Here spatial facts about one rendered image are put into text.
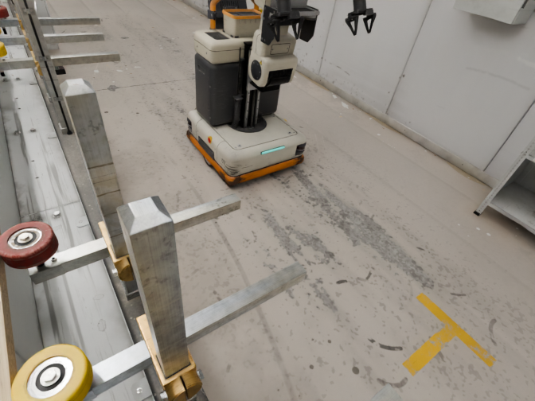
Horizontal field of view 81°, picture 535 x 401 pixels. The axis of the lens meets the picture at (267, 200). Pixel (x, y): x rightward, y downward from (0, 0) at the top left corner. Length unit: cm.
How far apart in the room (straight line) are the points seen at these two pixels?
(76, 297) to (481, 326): 174
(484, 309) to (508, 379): 34
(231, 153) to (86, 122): 149
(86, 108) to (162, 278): 26
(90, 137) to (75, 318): 50
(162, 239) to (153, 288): 6
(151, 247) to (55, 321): 63
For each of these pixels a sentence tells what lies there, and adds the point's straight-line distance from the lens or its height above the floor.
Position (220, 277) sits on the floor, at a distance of 162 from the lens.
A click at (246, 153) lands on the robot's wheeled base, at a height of 27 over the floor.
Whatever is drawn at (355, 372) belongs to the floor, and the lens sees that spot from 153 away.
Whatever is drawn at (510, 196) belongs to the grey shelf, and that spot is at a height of 14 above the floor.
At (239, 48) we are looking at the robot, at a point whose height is 77.
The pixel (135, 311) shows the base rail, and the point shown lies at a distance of 76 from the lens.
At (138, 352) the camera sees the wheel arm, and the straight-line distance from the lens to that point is 55.
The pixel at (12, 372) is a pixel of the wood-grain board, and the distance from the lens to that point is 55.
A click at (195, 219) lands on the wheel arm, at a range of 73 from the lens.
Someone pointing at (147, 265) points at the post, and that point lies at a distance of 29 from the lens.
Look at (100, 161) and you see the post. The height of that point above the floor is 106.
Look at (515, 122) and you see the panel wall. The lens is 287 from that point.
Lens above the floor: 135
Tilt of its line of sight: 42 degrees down
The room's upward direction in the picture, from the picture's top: 9 degrees clockwise
